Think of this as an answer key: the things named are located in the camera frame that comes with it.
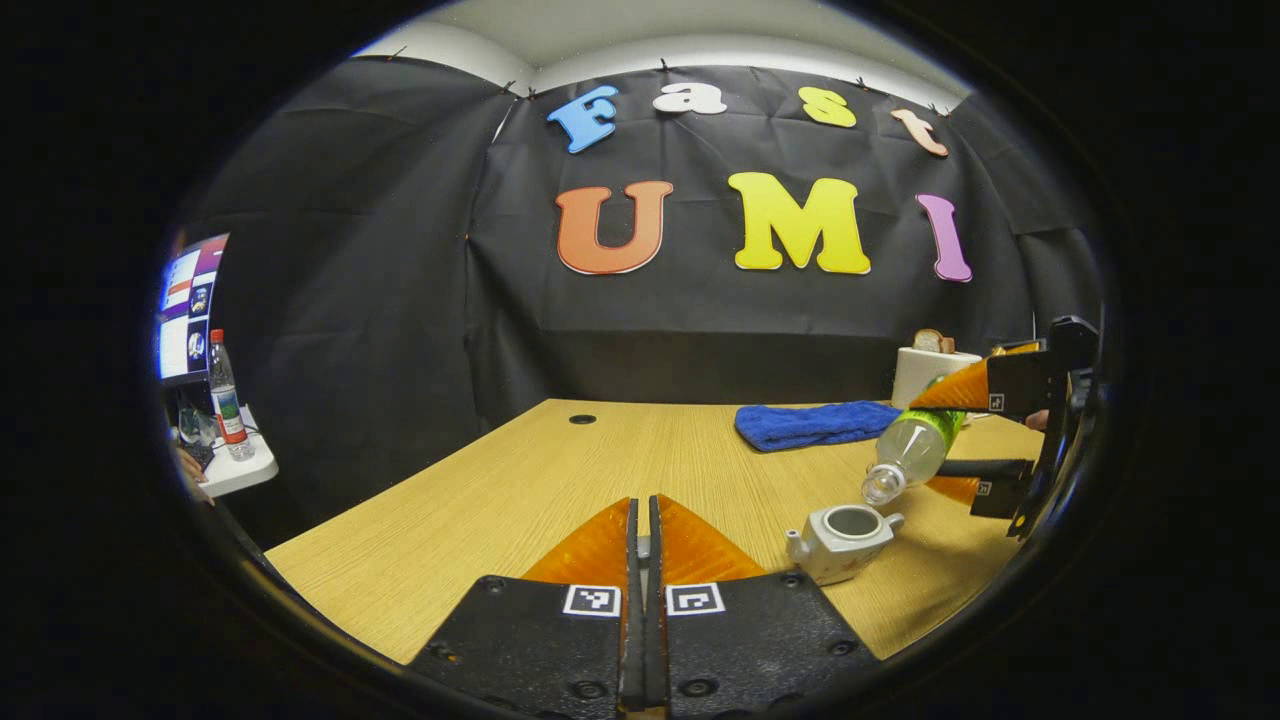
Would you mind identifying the blue towel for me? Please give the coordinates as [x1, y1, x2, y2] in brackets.
[735, 400, 901, 453]

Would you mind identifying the clear water bottle green label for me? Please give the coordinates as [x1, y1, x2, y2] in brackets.
[862, 405, 966, 506]

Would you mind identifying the white toaster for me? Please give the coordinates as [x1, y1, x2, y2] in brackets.
[892, 347, 983, 409]

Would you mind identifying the red cap plastic bottle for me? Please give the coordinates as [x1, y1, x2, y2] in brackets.
[208, 329, 256, 462]

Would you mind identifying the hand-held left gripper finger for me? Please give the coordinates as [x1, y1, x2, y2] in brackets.
[408, 497, 645, 719]
[645, 494, 881, 719]

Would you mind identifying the white ceramic teacup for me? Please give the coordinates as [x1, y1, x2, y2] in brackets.
[785, 503, 906, 586]

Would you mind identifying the black backdrop cloth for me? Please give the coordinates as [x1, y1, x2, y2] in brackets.
[175, 55, 1106, 521]

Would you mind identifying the computer monitor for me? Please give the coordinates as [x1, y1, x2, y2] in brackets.
[155, 233, 231, 386]

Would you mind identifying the white side table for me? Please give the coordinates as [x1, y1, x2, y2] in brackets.
[195, 405, 279, 499]

